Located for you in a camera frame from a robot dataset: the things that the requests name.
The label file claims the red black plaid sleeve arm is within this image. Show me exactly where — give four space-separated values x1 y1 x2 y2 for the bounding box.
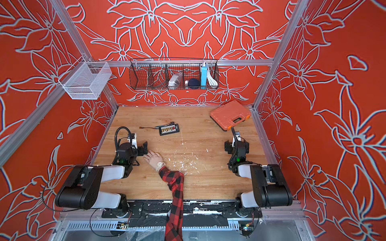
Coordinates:
159 167 185 241

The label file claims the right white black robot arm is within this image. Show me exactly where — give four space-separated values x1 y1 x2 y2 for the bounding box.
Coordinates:
224 127 293 210

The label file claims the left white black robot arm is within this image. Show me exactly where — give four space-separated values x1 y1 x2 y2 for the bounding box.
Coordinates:
55 127 148 214

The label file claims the black charger board with connectors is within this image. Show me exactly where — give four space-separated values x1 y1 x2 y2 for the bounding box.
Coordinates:
139 122 180 136

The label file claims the orange plastic tool case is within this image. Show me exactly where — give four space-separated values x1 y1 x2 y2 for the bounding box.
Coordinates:
210 100 251 131

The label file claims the silver grey pouch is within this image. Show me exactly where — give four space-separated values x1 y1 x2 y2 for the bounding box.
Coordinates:
168 72 184 90

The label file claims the dark blue round object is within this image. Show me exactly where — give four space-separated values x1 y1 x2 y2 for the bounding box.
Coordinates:
188 78 201 89

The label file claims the clear plastic bin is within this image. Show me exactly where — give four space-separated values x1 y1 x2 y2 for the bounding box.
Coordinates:
59 62 112 100

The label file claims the light blue box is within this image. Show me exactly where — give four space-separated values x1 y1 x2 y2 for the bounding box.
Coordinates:
200 62 208 89

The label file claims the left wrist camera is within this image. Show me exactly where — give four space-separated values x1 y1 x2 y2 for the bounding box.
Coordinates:
127 133 138 149

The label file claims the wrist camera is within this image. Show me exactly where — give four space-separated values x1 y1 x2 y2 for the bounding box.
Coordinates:
233 132 242 142
127 133 138 149

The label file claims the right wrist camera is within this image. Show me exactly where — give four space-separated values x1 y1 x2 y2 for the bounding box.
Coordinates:
233 132 242 142

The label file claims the black wire basket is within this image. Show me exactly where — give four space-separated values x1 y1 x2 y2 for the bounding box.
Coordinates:
129 58 220 90

